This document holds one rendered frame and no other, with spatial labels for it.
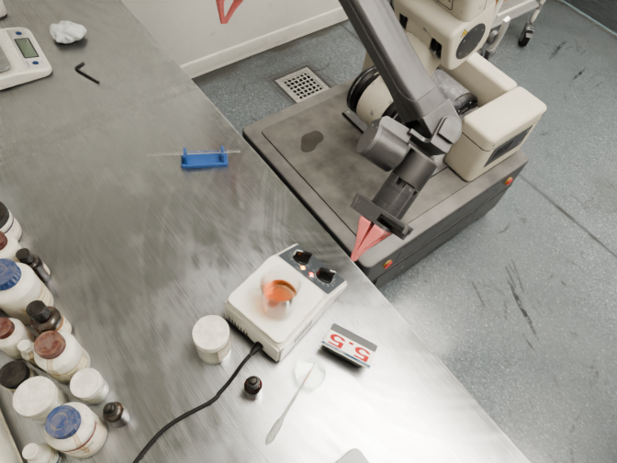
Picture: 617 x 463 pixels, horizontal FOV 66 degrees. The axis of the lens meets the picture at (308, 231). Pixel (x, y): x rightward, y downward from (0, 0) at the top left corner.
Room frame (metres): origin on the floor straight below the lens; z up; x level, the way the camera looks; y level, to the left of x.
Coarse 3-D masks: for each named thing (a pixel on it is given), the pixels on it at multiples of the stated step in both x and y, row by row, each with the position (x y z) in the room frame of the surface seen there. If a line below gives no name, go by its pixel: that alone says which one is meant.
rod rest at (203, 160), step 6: (186, 156) 0.66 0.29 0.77; (192, 156) 0.67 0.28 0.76; (198, 156) 0.67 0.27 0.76; (204, 156) 0.68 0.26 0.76; (210, 156) 0.68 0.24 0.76; (216, 156) 0.68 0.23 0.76; (222, 156) 0.67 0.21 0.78; (186, 162) 0.65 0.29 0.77; (192, 162) 0.65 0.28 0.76; (198, 162) 0.66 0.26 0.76; (204, 162) 0.66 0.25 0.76; (210, 162) 0.66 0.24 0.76; (216, 162) 0.67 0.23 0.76; (222, 162) 0.67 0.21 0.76; (186, 168) 0.64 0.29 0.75
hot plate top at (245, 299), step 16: (272, 256) 0.41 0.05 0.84; (256, 272) 0.38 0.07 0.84; (240, 288) 0.34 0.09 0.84; (256, 288) 0.35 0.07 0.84; (304, 288) 0.36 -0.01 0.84; (240, 304) 0.31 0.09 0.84; (256, 304) 0.32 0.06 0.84; (304, 304) 0.34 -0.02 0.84; (256, 320) 0.29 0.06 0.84; (288, 320) 0.30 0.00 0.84; (272, 336) 0.27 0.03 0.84; (288, 336) 0.28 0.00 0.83
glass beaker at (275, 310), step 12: (264, 276) 0.34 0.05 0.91; (276, 276) 0.35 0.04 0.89; (288, 276) 0.35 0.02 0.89; (300, 276) 0.35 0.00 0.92; (300, 288) 0.32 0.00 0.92; (264, 300) 0.30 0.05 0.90; (288, 300) 0.30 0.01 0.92; (264, 312) 0.30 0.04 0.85; (276, 312) 0.30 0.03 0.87; (288, 312) 0.30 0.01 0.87
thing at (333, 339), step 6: (330, 336) 0.31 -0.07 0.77; (336, 336) 0.32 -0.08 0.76; (330, 342) 0.30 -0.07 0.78; (336, 342) 0.31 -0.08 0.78; (342, 342) 0.31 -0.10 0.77; (348, 342) 0.31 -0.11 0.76; (342, 348) 0.29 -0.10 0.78; (348, 348) 0.30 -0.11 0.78; (354, 348) 0.30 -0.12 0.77; (360, 348) 0.31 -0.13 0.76; (354, 354) 0.29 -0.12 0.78; (360, 354) 0.29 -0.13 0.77; (366, 354) 0.30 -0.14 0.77; (372, 354) 0.30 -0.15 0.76; (366, 360) 0.28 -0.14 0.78
